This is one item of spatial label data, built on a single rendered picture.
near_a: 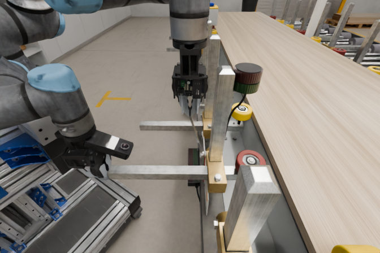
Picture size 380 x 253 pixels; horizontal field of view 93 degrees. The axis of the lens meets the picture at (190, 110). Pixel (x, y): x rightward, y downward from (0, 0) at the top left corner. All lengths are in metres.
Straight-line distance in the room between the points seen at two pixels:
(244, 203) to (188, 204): 1.25
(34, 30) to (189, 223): 1.28
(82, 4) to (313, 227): 0.57
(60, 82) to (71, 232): 1.04
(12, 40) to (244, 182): 0.72
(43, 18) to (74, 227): 1.05
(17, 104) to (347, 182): 0.75
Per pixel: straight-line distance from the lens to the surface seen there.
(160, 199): 1.50
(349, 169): 0.67
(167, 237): 1.40
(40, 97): 0.44
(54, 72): 0.42
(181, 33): 0.36
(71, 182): 1.53
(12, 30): 0.76
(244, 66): 0.41
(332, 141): 0.74
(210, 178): 0.54
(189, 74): 0.37
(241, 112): 0.71
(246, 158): 0.56
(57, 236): 1.37
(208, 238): 0.66
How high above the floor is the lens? 1.32
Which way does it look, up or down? 37 degrees down
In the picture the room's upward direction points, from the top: straight up
